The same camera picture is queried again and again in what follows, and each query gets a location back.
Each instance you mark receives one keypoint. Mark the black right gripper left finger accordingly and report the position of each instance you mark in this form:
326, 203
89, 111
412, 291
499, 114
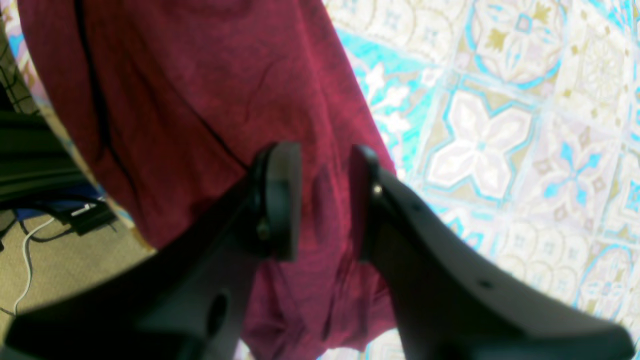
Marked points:
189, 301

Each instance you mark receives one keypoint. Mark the patterned tablecloth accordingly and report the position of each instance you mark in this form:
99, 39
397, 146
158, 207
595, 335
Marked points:
508, 118

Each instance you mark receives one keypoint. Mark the dark red t-shirt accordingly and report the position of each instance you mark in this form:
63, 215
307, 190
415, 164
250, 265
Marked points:
169, 101

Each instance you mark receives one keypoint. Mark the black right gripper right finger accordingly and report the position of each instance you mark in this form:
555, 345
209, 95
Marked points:
449, 302

